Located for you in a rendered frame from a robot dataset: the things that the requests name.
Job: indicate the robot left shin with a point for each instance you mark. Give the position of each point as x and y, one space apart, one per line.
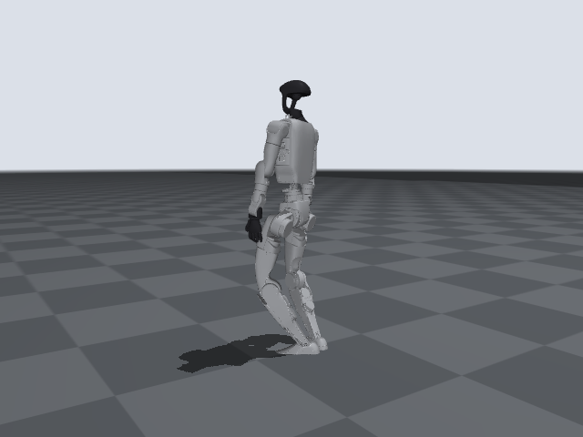
281 310

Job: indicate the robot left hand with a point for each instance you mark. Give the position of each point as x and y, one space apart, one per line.
254 226

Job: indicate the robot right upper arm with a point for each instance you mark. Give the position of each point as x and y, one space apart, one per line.
315 156

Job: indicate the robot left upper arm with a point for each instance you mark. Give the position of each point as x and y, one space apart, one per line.
276 132

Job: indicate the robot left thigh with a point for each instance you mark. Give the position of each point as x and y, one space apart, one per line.
275 225

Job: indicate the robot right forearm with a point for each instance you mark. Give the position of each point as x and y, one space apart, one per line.
307 191

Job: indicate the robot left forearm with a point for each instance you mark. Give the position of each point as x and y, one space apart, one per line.
258 198

